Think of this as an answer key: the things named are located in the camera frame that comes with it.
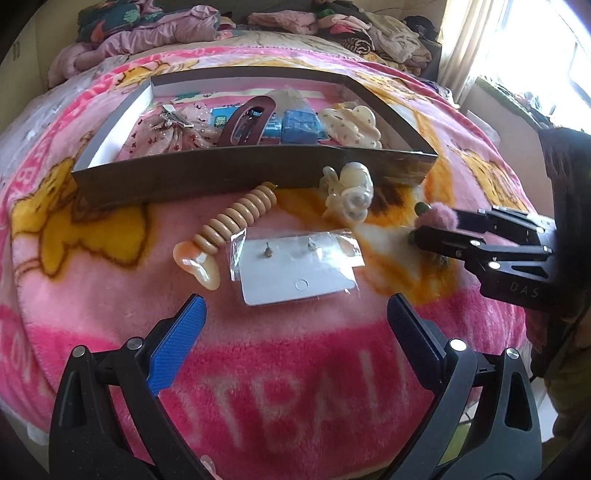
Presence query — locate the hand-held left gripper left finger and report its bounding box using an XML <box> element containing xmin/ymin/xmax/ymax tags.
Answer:
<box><xmin>48</xmin><ymin>293</ymin><xmax>218</xmax><ymax>480</ymax></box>

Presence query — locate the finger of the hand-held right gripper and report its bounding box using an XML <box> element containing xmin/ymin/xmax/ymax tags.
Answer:
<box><xmin>454</xmin><ymin>208</ymin><xmax>556</xmax><ymax>251</ymax></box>
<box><xmin>410</xmin><ymin>227</ymin><xmax>553</xmax><ymax>308</ymax></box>

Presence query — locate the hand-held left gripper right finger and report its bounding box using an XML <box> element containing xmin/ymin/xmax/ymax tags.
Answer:
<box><xmin>387</xmin><ymin>293</ymin><xmax>542</xmax><ymax>480</ymax></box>

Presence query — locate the pink fuzzy hair tie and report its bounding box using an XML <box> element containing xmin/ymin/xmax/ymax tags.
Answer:
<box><xmin>409</xmin><ymin>200</ymin><xmax>456</xmax><ymax>269</ymax></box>

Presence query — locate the grey cardboard box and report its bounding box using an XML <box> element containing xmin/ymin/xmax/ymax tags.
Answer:
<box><xmin>71</xmin><ymin>66</ymin><xmax>439</xmax><ymax>208</ymax></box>

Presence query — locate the large white hair claw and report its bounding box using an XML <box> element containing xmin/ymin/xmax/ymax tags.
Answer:
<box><xmin>321</xmin><ymin>105</ymin><xmax>383</xmax><ymax>149</ymax></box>

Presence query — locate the beige dotted bow hair clip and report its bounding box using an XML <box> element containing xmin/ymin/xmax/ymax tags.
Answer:
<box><xmin>121</xmin><ymin>102</ymin><xmax>222</xmax><ymax>160</ymax></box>

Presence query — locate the small blue box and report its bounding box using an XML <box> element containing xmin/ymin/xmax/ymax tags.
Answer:
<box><xmin>281</xmin><ymin>109</ymin><xmax>321</xmax><ymax>145</ymax></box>

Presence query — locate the brown oval hair clip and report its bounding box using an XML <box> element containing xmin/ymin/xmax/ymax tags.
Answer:
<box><xmin>217</xmin><ymin>96</ymin><xmax>278</xmax><ymax>148</ymax></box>

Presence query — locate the person's right forearm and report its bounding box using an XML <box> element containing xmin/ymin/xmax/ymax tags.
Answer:
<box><xmin>529</xmin><ymin>311</ymin><xmax>591</xmax><ymax>446</ymax></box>

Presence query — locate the pink printed fleece blanket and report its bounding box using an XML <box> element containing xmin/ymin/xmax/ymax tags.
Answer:
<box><xmin>0</xmin><ymin>46</ymin><xmax>541</xmax><ymax>467</ymax></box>

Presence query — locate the cluttered window ledge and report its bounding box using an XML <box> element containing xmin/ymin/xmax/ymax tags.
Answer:
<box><xmin>475</xmin><ymin>76</ymin><xmax>591</xmax><ymax>136</ymax></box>

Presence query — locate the earring card in clear packet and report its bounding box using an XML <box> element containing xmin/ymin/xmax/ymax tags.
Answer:
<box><xmin>226</xmin><ymin>228</ymin><xmax>368</xmax><ymax>306</ymax></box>

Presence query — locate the beige ringed hair claw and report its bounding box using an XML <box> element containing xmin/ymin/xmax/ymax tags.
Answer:
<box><xmin>173</xmin><ymin>182</ymin><xmax>278</xmax><ymax>291</ymax></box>

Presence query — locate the cream pearl hair claw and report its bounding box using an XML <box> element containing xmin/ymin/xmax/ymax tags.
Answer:
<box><xmin>320</xmin><ymin>161</ymin><xmax>375</xmax><ymax>227</ymax></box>

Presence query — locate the window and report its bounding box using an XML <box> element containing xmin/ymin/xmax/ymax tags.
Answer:
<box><xmin>480</xmin><ymin>0</ymin><xmax>591</xmax><ymax>85</ymax></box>

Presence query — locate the cream curtain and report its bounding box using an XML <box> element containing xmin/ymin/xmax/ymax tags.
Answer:
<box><xmin>438</xmin><ymin>0</ymin><xmax>514</xmax><ymax>108</ymax></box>

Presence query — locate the pink book with blue label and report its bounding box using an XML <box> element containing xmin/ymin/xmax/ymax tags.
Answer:
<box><xmin>152</xmin><ymin>88</ymin><xmax>352</xmax><ymax>153</ymax></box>

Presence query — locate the pile of clothes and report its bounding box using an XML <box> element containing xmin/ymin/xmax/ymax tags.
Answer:
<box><xmin>313</xmin><ymin>0</ymin><xmax>445</xmax><ymax>80</ymax></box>

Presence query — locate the clear plastic packet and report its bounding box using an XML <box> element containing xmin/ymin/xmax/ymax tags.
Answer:
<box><xmin>265</xmin><ymin>89</ymin><xmax>308</xmax><ymax>112</ymax></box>

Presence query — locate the grey printed bedsheet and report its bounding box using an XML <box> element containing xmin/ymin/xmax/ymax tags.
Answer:
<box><xmin>0</xmin><ymin>85</ymin><xmax>63</xmax><ymax>155</ymax></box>

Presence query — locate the pink quilt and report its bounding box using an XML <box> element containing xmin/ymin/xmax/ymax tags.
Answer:
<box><xmin>48</xmin><ymin>4</ymin><xmax>222</xmax><ymax>88</ymax></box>

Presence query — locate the pink fuzzy garment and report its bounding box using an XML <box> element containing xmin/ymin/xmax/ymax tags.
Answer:
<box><xmin>247</xmin><ymin>10</ymin><xmax>319</xmax><ymax>35</ymax></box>

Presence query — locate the cream wardrobe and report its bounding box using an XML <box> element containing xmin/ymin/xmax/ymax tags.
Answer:
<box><xmin>0</xmin><ymin>14</ymin><xmax>61</xmax><ymax>134</ymax></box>

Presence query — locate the dark floral pillow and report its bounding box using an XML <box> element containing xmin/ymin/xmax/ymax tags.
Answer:
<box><xmin>76</xmin><ymin>0</ymin><xmax>163</xmax><ymax>43</ymax></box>

